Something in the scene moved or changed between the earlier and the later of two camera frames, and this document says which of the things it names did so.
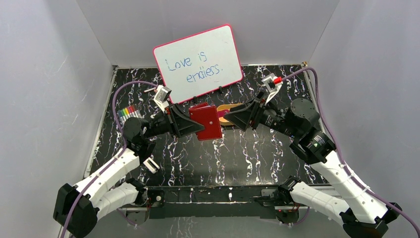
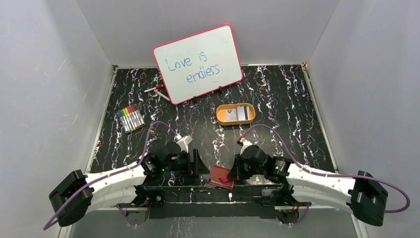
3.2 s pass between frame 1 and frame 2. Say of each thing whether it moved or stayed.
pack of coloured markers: stayed
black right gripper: moved
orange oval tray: stayed
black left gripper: moved
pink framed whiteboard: stayed
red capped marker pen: stayed
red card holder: moved
